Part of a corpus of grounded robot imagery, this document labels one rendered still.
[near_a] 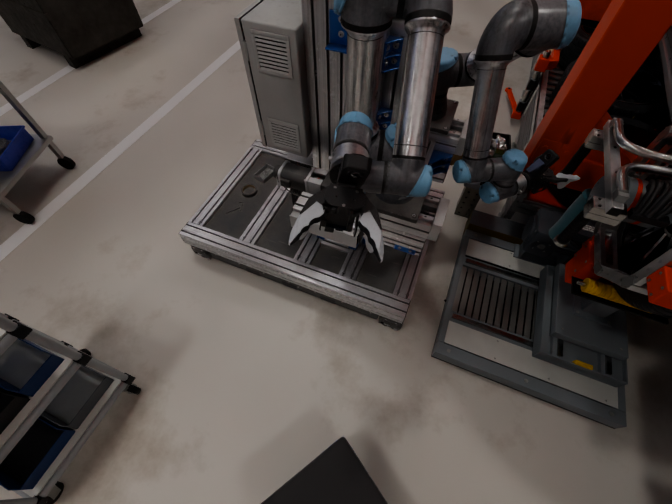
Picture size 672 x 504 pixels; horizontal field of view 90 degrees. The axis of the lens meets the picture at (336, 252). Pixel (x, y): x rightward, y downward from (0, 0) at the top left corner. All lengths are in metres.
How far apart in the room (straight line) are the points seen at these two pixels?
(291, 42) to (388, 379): 1.43
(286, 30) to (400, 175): 0.59
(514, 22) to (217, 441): 1.81
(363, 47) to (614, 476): 1.89
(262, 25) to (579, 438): 2.02
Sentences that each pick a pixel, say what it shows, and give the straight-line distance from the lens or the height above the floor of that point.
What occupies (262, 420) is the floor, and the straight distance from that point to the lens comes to 1.72.
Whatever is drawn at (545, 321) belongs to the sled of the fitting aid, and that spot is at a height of 0.15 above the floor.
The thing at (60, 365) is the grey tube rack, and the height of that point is 0.47.
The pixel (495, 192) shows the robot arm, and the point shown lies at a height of 0.84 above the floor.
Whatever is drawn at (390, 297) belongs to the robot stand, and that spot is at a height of 0.22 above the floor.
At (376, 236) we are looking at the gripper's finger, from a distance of 0.56.
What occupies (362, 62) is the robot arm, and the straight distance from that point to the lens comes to 0.91.
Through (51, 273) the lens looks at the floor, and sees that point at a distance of 2.53.
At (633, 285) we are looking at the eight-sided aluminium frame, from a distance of 1.37.
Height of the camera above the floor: 1.68
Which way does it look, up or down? 57 degrees down
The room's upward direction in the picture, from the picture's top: straight up
